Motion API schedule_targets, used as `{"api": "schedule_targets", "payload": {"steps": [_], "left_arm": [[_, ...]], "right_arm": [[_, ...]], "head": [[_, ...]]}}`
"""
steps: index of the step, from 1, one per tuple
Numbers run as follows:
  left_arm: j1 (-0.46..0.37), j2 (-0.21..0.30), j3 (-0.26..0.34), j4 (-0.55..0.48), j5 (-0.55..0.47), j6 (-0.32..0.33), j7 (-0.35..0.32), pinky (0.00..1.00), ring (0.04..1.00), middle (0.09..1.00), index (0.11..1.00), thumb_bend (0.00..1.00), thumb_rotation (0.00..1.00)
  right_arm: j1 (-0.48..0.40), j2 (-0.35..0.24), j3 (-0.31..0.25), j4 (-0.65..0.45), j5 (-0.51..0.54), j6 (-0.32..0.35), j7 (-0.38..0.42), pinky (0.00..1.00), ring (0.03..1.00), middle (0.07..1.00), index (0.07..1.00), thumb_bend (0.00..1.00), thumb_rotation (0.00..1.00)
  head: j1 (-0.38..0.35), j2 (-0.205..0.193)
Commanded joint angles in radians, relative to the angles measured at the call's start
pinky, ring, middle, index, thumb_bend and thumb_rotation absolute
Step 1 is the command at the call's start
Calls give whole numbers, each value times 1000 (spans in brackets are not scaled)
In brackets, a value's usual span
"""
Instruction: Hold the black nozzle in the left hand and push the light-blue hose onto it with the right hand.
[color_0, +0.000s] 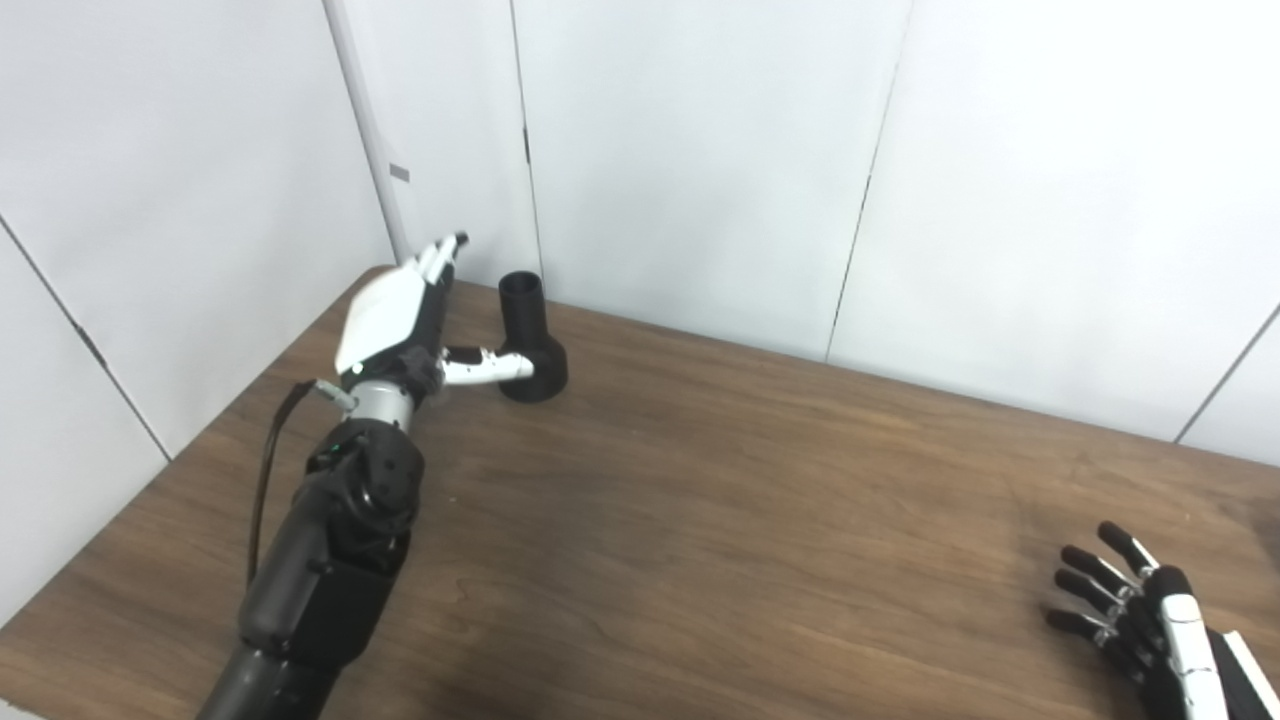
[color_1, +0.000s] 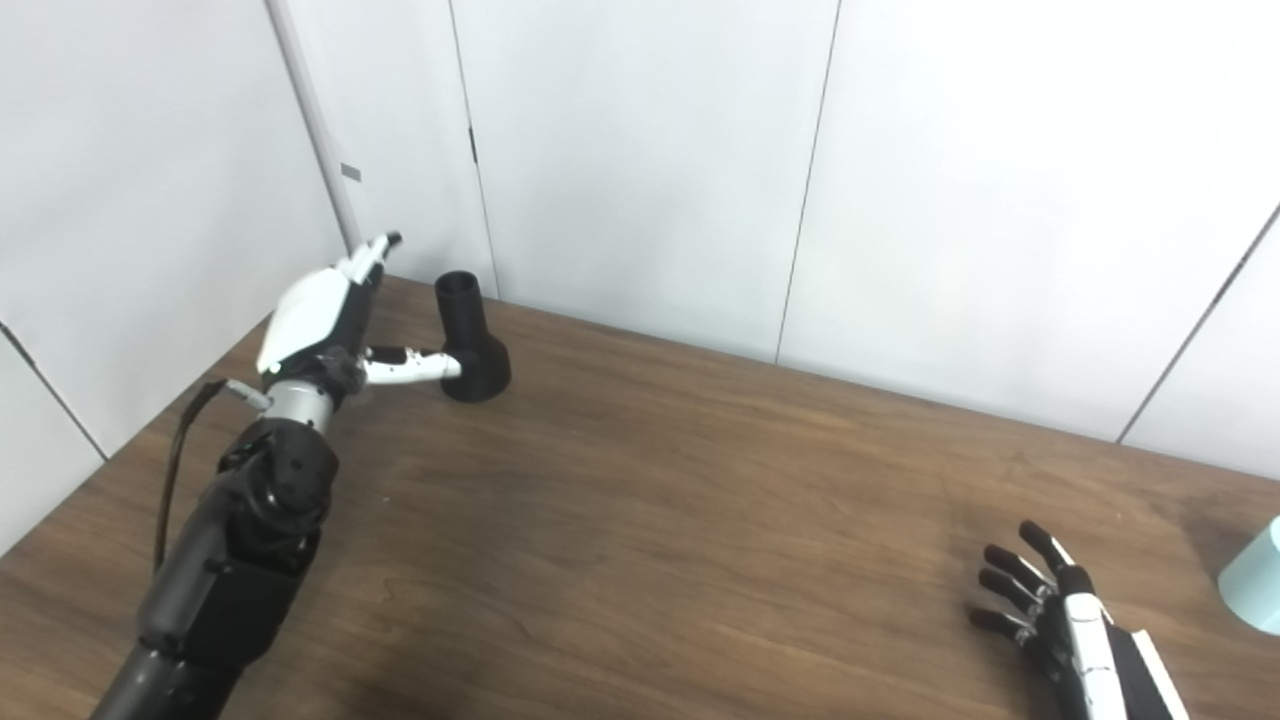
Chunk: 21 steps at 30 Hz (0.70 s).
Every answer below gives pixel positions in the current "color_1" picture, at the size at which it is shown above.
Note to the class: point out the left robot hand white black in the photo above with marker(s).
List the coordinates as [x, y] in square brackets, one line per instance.
[310, 315]

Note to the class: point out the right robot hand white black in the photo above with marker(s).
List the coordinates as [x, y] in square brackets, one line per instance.
[1085, 640]

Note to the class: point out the black flared nozzle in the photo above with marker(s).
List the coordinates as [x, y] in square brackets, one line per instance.
[468, 335]

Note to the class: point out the light blue cylinder cup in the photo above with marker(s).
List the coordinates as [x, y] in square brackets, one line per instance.
[1255, 585]

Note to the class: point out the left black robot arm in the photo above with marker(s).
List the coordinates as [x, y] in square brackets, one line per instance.
[235, 560]

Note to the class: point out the small grey wall tag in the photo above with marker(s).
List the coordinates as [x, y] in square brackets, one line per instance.
[351, 172]

